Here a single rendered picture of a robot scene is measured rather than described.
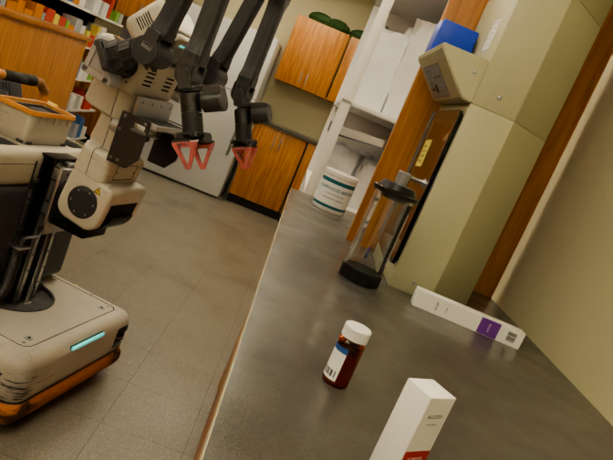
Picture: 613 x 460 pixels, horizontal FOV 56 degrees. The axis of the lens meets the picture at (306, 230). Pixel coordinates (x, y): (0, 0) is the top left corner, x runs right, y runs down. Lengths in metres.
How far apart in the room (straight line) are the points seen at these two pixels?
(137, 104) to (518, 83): 1.08
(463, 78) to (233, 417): 1.00
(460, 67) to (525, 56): 0.15
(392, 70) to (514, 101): 1.39
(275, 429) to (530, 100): 1.06
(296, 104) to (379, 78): 4.19
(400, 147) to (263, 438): 1.27
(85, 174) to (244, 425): 1.42
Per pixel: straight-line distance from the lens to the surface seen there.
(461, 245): 1.47
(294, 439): 0.64
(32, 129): 2.08
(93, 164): 1.92
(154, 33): 1.68
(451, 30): 1.62
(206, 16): 1.65
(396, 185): 1.29
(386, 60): 2.79
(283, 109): 6.94
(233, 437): 0.60
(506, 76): 1.44
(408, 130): 1.76
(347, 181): 2.14
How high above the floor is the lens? 1.25
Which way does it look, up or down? 11 degrees down
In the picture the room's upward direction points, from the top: 23 degrees clockwise
